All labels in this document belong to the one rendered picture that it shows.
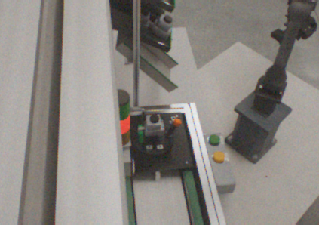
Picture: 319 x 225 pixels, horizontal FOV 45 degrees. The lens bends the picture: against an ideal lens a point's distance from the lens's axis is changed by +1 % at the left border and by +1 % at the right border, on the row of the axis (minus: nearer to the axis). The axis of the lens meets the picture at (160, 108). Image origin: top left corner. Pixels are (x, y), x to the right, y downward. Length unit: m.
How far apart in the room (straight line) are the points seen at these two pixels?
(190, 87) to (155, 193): 0.56
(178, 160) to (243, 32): 2.28
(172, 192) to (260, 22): 2.53
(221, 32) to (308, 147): 1.98
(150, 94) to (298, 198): 0.69
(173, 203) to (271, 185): 0.37
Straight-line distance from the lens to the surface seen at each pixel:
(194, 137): 1.37
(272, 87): 1.29
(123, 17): 1.24
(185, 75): 1.71
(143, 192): 1.29
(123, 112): 0.86
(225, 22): 3.51
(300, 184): 1.49
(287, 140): 1.58
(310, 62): 3.34
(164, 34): 1.33
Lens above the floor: 2.05
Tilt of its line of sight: 49 degrees down
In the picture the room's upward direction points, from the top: 5 degrees clockwise
